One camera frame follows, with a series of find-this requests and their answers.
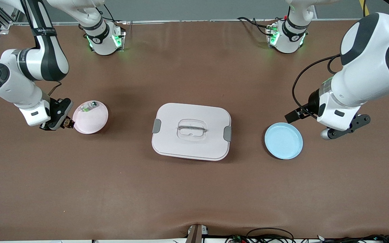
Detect light blue round plate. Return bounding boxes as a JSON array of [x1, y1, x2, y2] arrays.
[[264, 122, 304, 160]]

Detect pink round plate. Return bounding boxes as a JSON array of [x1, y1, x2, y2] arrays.
[[72, 100, 109, 135]]

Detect brown table mat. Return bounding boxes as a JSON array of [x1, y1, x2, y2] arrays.
[[0, 20, 389, 241]]

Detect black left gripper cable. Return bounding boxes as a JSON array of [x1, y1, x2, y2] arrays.
[[292, 53, 343, 118]]

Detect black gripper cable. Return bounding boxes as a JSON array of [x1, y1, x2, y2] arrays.
[[48, 81, 62, 98], [292, 53, 343, 118]]

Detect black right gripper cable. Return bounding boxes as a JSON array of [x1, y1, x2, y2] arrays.
[[48, 81, 62, 98]]

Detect black left arm base cables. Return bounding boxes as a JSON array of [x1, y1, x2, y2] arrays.
[[237, 16, 278, 37]]

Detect black arm base cables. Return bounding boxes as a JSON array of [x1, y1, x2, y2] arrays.
[[100, 3, 127, 25], [237, 16, 278, 37]]

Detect black right arm base cables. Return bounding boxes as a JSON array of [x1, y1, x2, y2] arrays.
[[100, 3, 127, 25]]

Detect black cable bundle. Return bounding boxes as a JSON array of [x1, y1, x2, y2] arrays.
[[225, 227, 389, 243]]

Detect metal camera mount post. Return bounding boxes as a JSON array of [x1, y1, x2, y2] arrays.
[[185, 224, 209, 243]]

